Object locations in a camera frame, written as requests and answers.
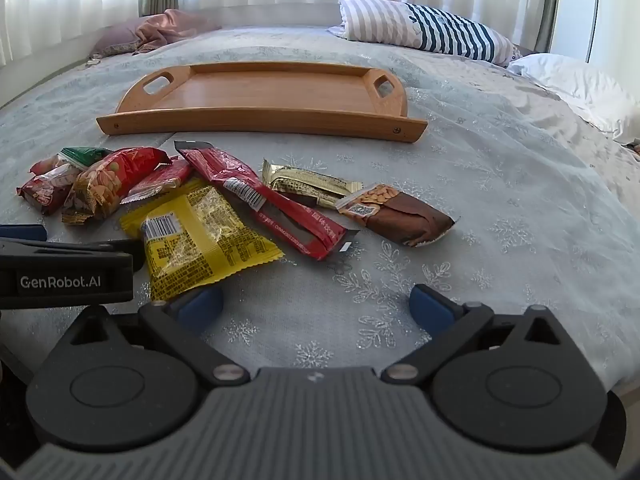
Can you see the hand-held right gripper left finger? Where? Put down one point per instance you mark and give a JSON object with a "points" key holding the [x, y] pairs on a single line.
{"points": [[197, 307]]}

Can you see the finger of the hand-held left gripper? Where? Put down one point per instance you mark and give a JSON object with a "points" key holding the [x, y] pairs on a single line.
{"points": [[22, 233], [137, 255]]}

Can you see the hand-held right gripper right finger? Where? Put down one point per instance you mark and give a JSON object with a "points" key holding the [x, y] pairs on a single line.
{"points": [[430, 307]]}

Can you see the yellow snack packet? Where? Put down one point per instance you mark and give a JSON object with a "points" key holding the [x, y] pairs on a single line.
{"points": [[200, 240]]}

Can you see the small red snack packet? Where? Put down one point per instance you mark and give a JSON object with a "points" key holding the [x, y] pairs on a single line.
{"points": [[160, 177]]}

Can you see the large red peanut packet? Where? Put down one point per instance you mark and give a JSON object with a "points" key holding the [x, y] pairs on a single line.
{"points": [[107, 180]]}

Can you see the brown almond snack packet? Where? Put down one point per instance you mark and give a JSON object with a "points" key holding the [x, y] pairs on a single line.
{"points": [[400, 220]]}

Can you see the long red snack packet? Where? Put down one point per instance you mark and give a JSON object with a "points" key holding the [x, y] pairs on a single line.
{"points": [[280, 207]]}

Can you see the gold snack packet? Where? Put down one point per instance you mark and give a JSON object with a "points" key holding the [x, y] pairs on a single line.
{"points": [[305, 182]]}

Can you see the wooden tray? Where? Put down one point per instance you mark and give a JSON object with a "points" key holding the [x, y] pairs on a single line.
{"points": [[270, 92]]}

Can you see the dark red peanut packet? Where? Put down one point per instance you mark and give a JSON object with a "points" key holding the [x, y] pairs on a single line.
{"points": [[47, 187]]}

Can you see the green snack packet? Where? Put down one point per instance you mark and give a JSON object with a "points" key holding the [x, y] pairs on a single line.
{"points": [[85, 155]]}

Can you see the mauve pillow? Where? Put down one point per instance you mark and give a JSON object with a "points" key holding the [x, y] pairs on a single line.
{"points": [[117, 37]]}

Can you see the pink cloth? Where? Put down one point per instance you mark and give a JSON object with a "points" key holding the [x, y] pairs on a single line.
{"points": [[172, 27]]}

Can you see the white pillow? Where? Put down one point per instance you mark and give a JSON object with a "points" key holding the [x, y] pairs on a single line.
{"points": [[585, 85]]}

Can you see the blue striped pillow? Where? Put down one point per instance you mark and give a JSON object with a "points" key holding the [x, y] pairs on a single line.
{"points": [[425, 27]]}

